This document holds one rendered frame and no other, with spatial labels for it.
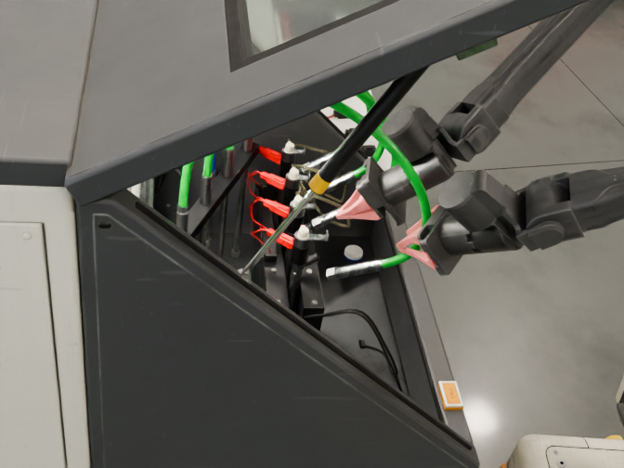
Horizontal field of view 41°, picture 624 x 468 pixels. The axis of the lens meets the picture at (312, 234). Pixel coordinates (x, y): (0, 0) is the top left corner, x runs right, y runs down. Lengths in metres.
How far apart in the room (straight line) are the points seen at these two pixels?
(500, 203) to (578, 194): 0.09
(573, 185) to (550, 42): 0.34
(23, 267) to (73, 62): 0.24
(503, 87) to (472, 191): 0.29
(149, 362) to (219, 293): 0.14
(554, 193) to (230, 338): 0.44
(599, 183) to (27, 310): 0.69
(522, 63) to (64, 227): 0.74
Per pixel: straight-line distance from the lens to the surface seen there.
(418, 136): 1.23
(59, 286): 0.96
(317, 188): 0.89
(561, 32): 1.36
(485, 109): 1.28
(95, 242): 0.91
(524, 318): 3.01
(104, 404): 1.12
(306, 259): 1.41
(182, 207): 1.32
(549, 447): 2.30
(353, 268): 1.28
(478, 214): 1.07
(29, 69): 0.99
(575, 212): 1.06
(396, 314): 1.62
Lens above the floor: 2.00
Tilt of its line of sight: 41 degrees down
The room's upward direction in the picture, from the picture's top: 10 degrees clockwise
